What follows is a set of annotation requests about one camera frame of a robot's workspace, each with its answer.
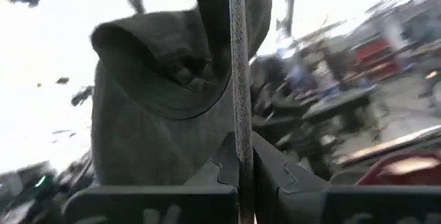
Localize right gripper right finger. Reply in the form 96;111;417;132
252;132;441;224

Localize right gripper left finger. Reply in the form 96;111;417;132
64;132;241;224

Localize red tool cabinet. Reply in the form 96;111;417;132
353;37;402;80

